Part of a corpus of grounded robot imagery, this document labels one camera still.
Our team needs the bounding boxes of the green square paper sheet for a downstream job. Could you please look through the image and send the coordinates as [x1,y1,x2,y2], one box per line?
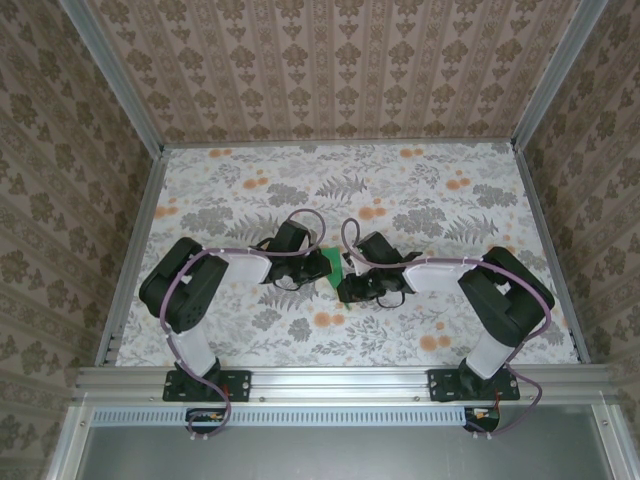
[319,246,352,307]

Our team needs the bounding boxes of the floral patterned table mat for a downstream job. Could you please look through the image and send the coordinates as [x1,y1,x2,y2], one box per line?
[114,144,581,369]

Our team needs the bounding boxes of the grey metal panel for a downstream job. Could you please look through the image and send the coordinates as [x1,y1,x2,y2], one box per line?
[47,403,640,480]

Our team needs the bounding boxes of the black connector box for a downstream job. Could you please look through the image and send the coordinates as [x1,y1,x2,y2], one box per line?
[184,407,232,435]
[462,405,502,433]

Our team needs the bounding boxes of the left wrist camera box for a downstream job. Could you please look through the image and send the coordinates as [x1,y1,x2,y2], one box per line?
[272,219,312,252]

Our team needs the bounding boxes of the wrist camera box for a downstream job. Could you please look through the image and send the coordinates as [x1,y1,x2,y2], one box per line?
[357,231,402,267]
[272,219,312,252]

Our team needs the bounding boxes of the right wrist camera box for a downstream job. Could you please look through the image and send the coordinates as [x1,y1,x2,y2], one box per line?
[357,231,402,267]

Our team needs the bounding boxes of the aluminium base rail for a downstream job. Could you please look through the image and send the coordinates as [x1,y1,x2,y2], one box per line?
[71,363,619,405]

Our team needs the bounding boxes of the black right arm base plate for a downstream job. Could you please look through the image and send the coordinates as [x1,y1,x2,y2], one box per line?
[428,368,521,403]

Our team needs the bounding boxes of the aluminium back rail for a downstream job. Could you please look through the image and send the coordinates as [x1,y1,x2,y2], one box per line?
[162,141,516,150]

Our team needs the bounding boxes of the slotted grey cable duct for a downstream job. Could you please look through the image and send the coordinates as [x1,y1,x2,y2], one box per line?
[92,405,471,429]

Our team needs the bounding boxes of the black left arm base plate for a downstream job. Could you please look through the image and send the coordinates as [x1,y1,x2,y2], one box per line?
[163,368,252,403]

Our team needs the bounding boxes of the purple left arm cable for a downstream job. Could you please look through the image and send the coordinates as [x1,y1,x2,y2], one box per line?
[159,208,329,441]

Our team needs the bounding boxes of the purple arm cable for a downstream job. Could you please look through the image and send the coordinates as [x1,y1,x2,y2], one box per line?
[159,208,329,441]
[340,218,554,441]

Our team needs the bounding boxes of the aluminium side rail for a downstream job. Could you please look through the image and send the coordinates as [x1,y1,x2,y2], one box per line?
[512,144,592,365]
[93,147,171,369]

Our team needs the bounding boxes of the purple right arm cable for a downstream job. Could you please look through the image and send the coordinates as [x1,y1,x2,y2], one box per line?
[340,218,554,441]

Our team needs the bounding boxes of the aluminium frame post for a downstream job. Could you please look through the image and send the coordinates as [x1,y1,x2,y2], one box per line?
[510,0,609,151]
[62,0,167,154]

